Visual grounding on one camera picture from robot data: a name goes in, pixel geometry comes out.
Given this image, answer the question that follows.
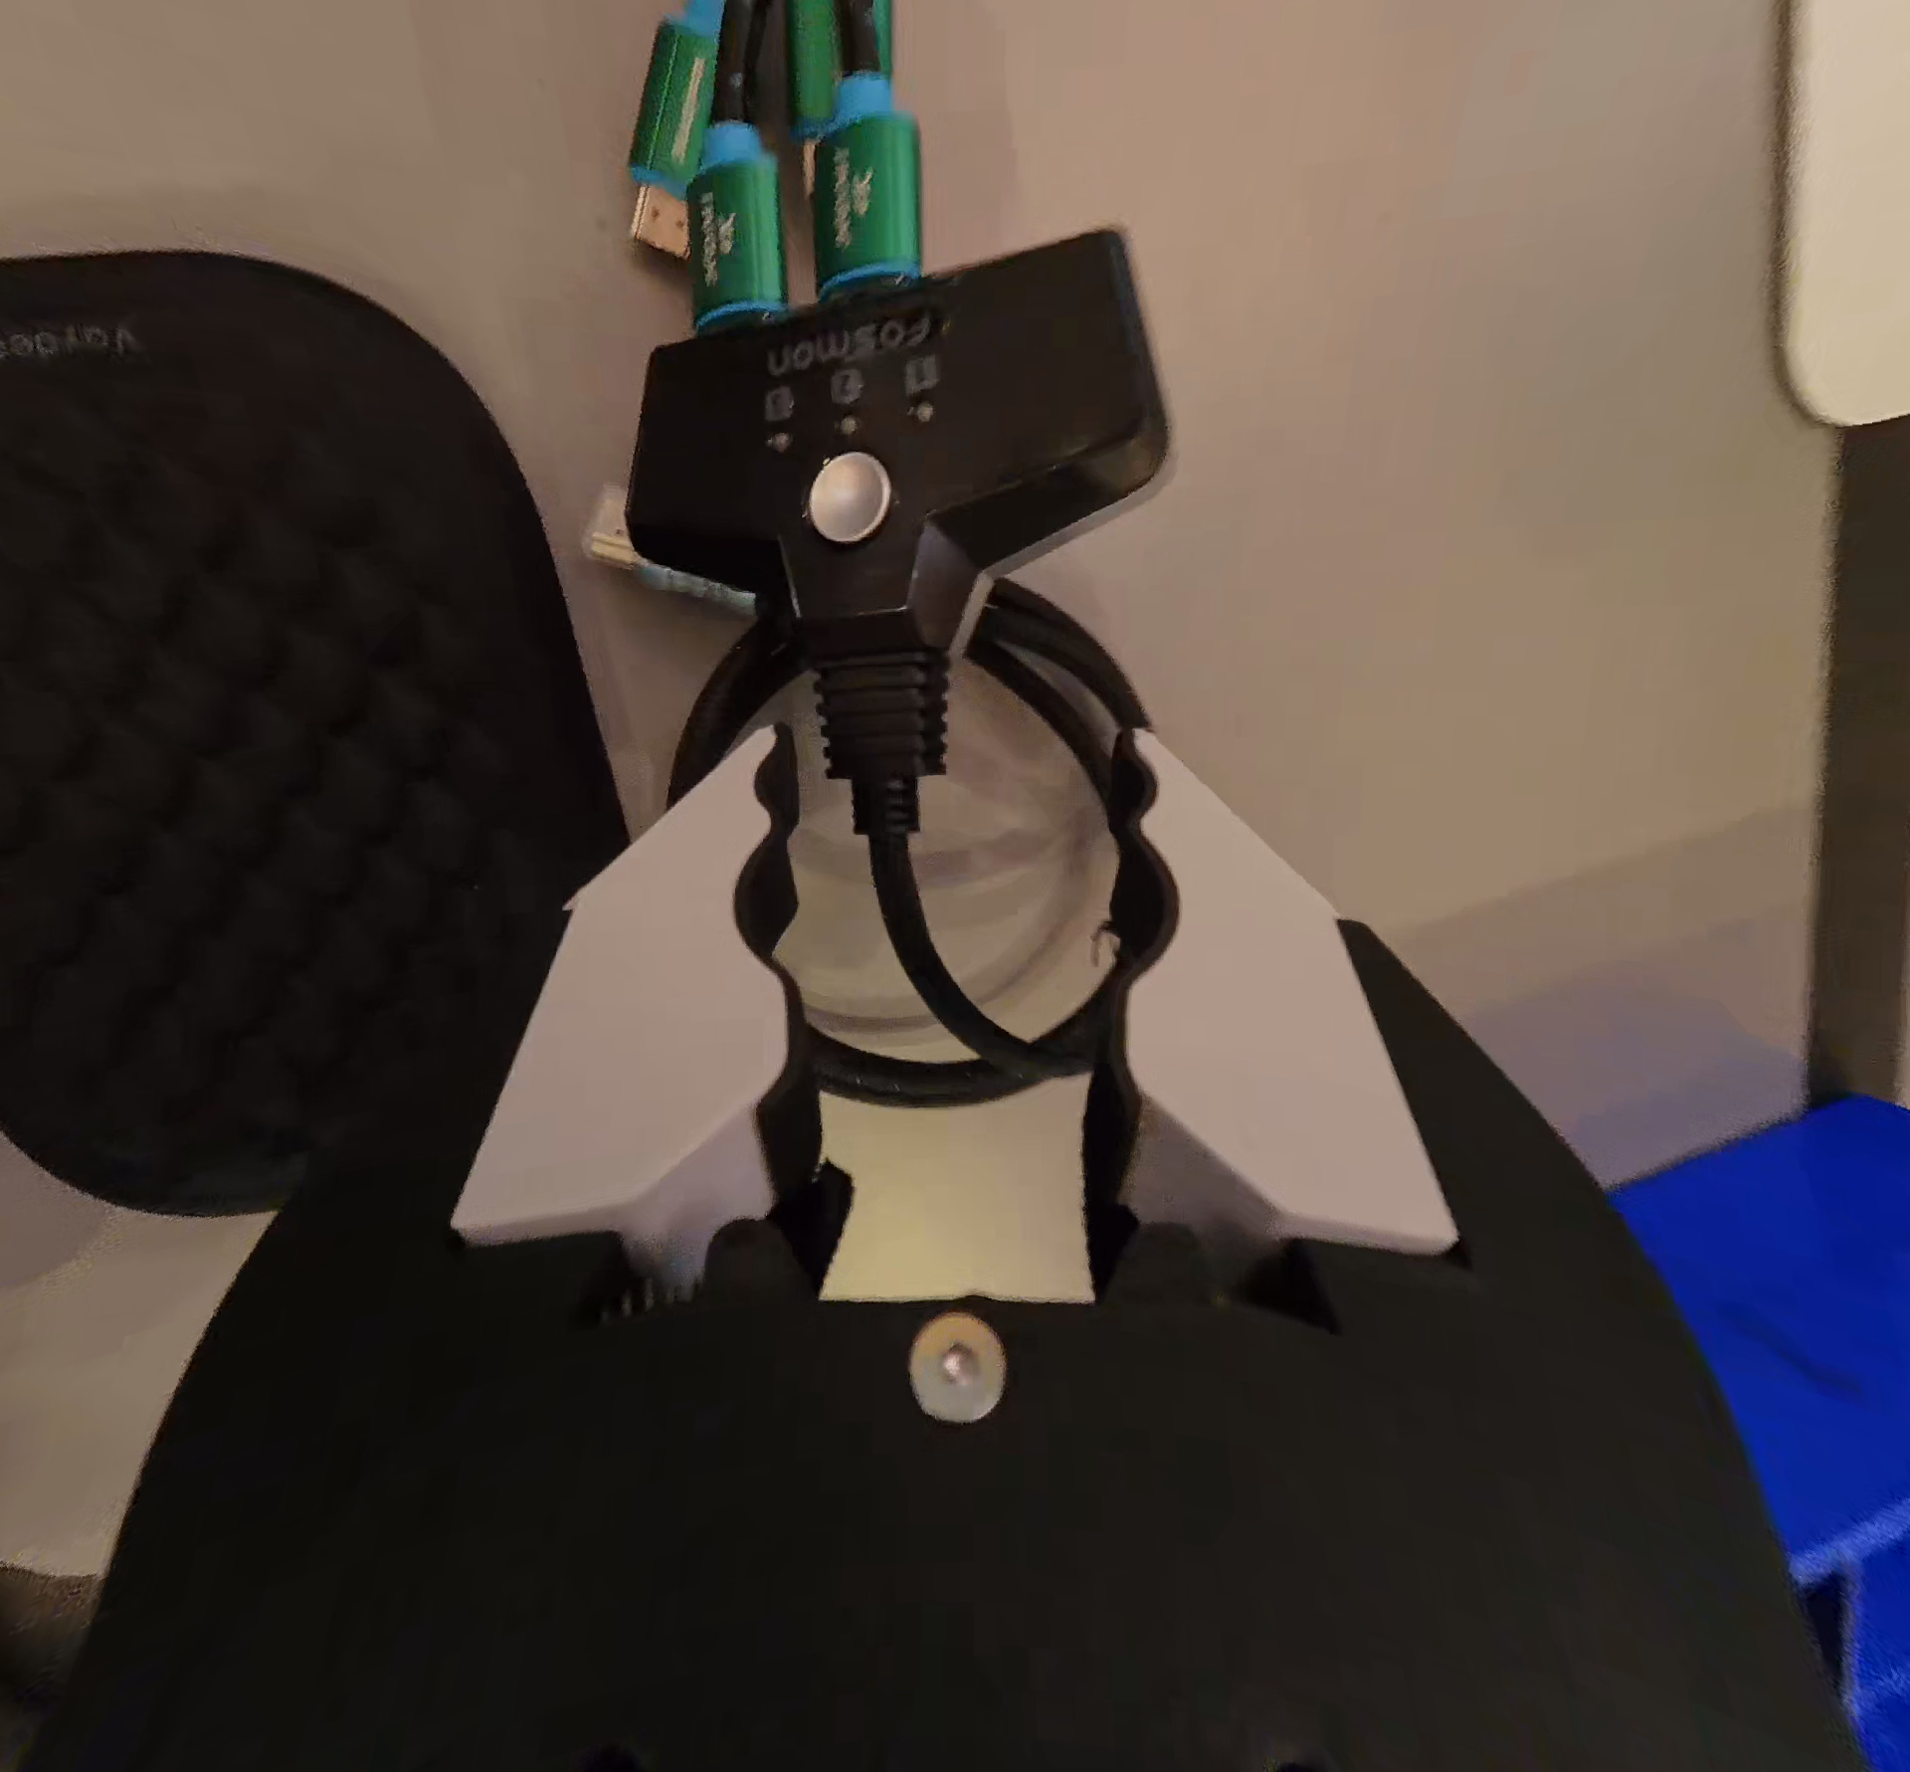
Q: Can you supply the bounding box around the green plug black cable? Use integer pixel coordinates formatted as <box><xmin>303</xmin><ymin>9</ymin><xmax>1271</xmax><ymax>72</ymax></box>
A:
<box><xmin>784</xmin><ymin>0</ymin><xmax>925</xmax><ymax>306</ymax></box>

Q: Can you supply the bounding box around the blue plastic bin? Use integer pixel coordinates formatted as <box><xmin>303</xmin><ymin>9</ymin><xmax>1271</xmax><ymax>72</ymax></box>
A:
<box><xmin>1608</xmin><ymin>1093</ymin><xmax>1910</xmax><ymax>1772</ymax></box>

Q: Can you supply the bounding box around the black hdmi switch box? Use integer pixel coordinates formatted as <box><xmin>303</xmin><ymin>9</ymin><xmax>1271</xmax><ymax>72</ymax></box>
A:
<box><xmin>626</xmin><ymin>228</ymin><xmax>1174</xmax><ymax>833</ymax></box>

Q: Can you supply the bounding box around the white tablet stand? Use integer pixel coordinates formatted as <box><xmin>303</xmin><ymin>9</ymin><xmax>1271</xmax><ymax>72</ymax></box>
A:
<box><xmin>1775</xmin><ymin>0</ymin><xmax>1910</xmax><ymax>429</ymax></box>

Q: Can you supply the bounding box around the black hdmi cable coil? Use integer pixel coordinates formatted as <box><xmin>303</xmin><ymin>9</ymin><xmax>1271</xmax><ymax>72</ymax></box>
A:
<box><xmin>581</xmin><ymin>486</ymin><xmax>1161</xmax><ymax>1114</ymax></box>

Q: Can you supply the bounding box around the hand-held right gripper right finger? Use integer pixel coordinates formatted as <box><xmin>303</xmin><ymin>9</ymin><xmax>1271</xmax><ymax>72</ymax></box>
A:
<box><xmin>1086</xmin><ymin>725</ymin><xmax>1464</xmax><ymax>1277</ymax></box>

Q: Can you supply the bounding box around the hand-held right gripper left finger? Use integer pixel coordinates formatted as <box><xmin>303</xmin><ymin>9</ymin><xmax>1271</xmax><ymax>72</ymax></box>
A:
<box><xmin>447</xmin><ymin>728</ymin><xmax>833</xmax><ymax>1277</ymax></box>

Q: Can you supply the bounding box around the blue-flecked black braided cable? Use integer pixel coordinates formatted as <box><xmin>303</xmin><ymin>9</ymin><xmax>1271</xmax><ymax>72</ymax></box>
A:
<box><xmin>618</xmin><ymin>0</ymin><xmax>814</xmax><ymax>340</ymax></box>

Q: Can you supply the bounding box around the black textured pad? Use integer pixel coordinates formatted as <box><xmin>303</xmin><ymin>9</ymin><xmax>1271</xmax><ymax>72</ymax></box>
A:
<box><xmin>0</xmin><ymin>254</ymin><xmax>633</xmax><ymax>1220</ymax></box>

